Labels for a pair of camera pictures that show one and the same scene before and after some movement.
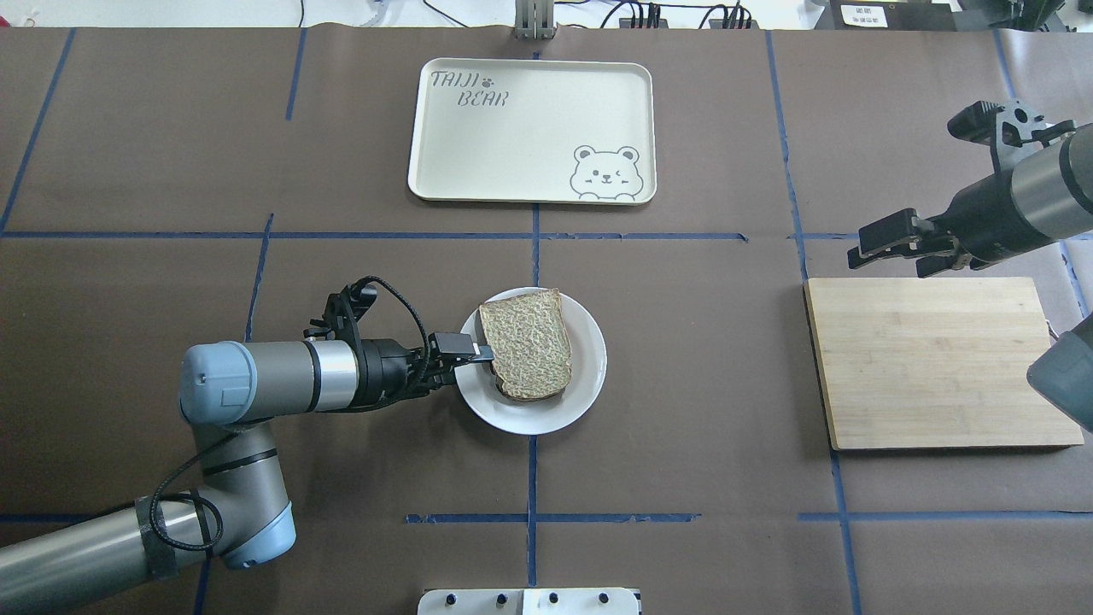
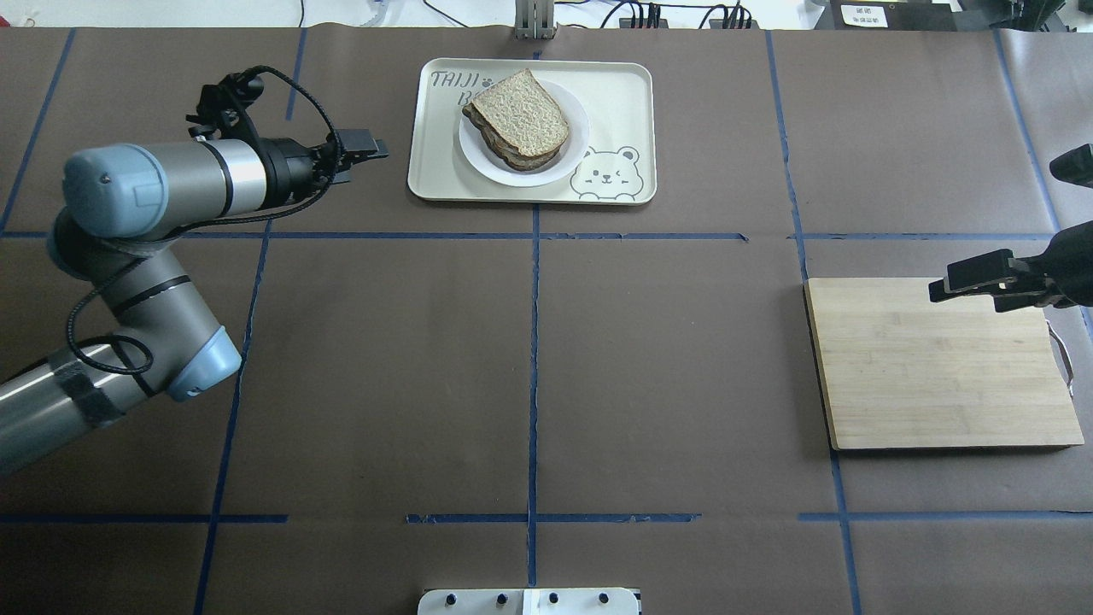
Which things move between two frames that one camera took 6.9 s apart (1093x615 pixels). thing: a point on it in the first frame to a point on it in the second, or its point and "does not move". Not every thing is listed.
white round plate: (477, 384) to (488, 162)
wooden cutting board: (932, 364) does not move
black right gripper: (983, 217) to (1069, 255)
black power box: (887, 15) does not move
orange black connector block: (627, 23) does not move
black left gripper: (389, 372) to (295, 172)
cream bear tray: (528, 131) does not move
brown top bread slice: (530, 343) to (523, 114)
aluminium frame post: (534, 20) does not move
